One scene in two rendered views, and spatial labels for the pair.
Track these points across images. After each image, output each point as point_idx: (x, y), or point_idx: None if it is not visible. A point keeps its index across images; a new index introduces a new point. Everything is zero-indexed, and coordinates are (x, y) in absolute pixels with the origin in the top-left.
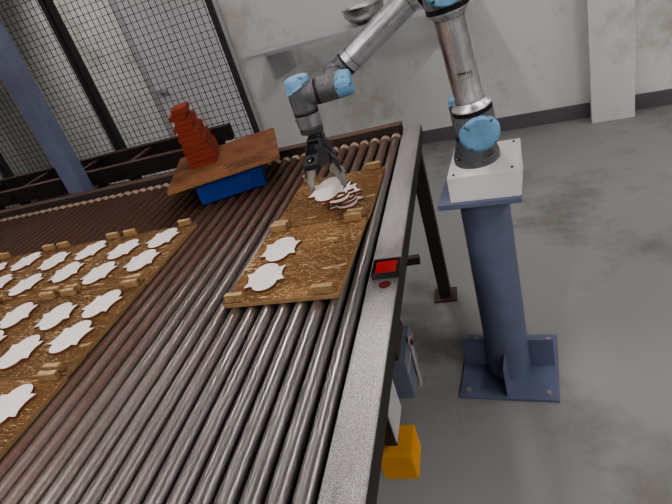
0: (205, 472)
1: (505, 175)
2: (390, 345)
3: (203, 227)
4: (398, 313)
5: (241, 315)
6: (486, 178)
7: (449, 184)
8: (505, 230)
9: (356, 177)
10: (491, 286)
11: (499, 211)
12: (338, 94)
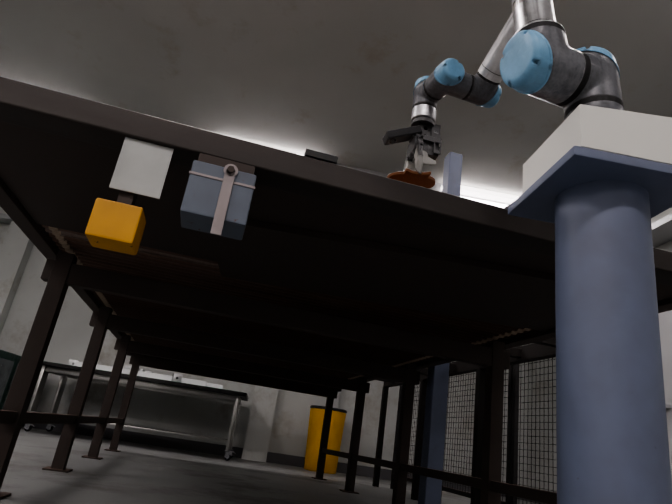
0: None
1: (567, 123)
2: (191, 130)
3: None
4: (255, 157)
5: None
6: (551, 140)
7: (524, 170)
8: (595, 250)
9: None
10: (560, 374)
11: (586, 211)
12: (435, 77)
